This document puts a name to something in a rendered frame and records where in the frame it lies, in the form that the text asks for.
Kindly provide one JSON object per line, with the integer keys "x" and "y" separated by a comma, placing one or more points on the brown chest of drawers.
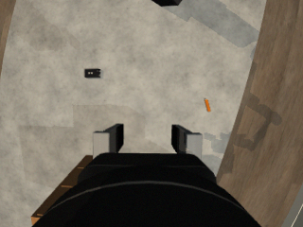
{"x": 34, "y": 217}

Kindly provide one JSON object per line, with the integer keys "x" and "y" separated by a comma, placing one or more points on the brown wooden drawer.
{"x": 59, "y": 193}
{"x": 72, "y": 180}
{"x": 85, "y": 162}

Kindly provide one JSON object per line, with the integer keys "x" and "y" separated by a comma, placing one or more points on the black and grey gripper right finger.
{"x": 185, "y": 141}

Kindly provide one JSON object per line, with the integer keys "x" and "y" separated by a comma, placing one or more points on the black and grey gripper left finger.
{"x": 110, "y": 140}

